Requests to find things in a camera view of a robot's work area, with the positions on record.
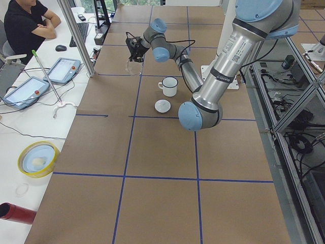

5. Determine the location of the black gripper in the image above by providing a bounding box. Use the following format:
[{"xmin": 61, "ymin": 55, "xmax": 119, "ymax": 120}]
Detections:
[{"xmin": 128, "ymin": 38, "xmax": 149, "ymax": 63}]

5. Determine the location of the clear plastic funnel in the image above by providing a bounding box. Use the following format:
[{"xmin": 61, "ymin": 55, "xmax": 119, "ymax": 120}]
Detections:
[{"xmin": 125, "ymin": 60, "xmax": 143, "ymax": 76}]

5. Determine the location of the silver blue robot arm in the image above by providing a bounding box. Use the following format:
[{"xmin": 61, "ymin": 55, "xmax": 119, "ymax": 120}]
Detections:
[{"xmin": 125, "ymin": 0, "xmax": 301, "ymax": 131}]

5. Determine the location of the white enamel cup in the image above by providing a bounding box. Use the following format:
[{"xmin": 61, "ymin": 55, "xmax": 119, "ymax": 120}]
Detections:
[{"xmin": 158, "ymin": 77, "xmax": 178, "ymax": 97}]

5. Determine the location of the white round lid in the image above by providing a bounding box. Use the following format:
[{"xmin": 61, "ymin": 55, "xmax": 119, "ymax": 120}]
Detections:
[{"xmin": 154, "ymin": 99, "xmax": 171, "ymax": 113}]

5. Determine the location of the black keyboard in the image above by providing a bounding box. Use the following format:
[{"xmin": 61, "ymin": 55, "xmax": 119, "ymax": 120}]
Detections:
[{"xmin": 69, "ymin": 22, "xmax": 89, "ymax": 48}]

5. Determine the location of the black handheld device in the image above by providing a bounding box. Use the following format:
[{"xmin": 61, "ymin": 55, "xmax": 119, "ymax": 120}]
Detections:
[{"xmin": 77, "ymin": 14, "xmax": 86, "ymax": 21}]

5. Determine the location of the blue teach pendant far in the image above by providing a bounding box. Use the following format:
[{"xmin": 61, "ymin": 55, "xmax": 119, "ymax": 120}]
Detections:
[{"xmin": 47, "ymin": 57, "xmax": 81, "ymax": 84}]

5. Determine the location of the blue teach pendant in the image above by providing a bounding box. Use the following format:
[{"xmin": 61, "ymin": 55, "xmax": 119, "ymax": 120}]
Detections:
[
  {"xmin": 3, "ymin": 76, "xmax": 50, "ymax": 109},
  {"xmin": 47, "ymin": 57, "xmax": 81, "ymax": 84}
]

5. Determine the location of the black computer mouse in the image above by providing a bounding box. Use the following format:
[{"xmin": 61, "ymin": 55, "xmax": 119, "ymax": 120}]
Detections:
[{"xmin": 55, "ymin": 45, "xmax": 67, "ymax": 52}]

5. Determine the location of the white curved plastic piece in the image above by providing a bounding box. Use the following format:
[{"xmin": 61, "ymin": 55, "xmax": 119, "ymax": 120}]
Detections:
[{"xmin": 53, "ymin": 101, "xmax": 77, "ymax": 118}]

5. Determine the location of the metal rod green tip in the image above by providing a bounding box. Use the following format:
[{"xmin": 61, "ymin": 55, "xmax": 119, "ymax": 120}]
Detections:
[{"xmin": 31, "ymin": 49, "xmax": 63, "ymax": 105}]

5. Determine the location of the person in black shirt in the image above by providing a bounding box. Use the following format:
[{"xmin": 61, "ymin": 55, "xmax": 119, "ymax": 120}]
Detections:
[{"xmin": 4, "ymin": 0, "xmax": 61, "ymax": 65}]

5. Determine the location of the blue teach pendant near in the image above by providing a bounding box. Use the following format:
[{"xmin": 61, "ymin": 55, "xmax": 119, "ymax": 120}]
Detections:
[{"xmin": 3, "ymin": 76, "xmax": 50, "ymax": 109}]

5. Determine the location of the grey office chair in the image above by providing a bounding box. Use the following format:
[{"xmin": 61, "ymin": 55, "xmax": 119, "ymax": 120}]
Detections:
[{"xmin": 1, "ymin": 21, "xmax": 25, "ymax": 98}]

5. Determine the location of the red cylinder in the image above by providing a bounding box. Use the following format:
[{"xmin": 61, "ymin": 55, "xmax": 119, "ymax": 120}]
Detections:
[{"xmin": 1, "ymin": 203, "xmax": 37, "ymax": 225}]

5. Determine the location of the aluminium frame post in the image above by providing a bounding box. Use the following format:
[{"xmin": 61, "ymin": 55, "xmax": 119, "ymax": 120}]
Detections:
[{"xmin": 57, "ymin": 0, "xmax": 95, "ymax": 77}]

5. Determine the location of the aluminium side frame rack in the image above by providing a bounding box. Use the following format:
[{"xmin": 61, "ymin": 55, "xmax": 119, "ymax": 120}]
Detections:
[{"xmin": 241, "ymin": 30, "xmax": 324, "ymax": 243}]

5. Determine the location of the clear rubber ring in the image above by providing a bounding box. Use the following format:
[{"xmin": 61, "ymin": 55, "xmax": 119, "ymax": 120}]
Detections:
[{"xmin": 15, "ymin": 183, "xmax": 29, "ymax": 197}]

